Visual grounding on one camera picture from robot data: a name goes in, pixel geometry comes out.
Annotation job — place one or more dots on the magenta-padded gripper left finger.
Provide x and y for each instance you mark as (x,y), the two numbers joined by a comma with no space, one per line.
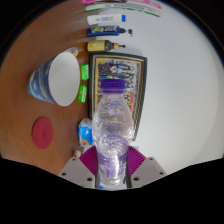
(76,171)

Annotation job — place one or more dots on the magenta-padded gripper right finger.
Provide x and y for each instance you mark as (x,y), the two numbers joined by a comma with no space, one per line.
(148,170)

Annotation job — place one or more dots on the clear purple-capped water bottle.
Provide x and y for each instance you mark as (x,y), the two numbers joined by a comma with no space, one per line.
(111,126)

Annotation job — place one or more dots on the small patterned flat box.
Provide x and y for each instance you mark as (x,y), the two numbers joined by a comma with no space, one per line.
(77,153)

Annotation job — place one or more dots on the flat round red coaster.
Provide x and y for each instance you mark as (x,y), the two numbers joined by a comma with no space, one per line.
(42,133)

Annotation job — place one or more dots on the small green pack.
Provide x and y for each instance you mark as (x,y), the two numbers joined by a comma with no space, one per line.
(82,94)
(85,72)

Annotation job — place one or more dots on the blue patterned white cup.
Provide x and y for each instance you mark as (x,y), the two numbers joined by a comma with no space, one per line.
(63,80)

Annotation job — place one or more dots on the framed group photo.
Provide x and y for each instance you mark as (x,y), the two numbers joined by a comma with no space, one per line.
(116,68)

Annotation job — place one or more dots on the amber pump bottle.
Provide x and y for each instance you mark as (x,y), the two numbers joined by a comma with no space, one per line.
(100,45)

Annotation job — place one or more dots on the dark blue pump bottle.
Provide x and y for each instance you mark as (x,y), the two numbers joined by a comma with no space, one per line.
(101,31)

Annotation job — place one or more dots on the white blue-capped lotion bottle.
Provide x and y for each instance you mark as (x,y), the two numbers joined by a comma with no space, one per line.
(103,19)

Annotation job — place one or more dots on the tall green white box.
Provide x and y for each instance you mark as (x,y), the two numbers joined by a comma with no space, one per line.
(133,8)

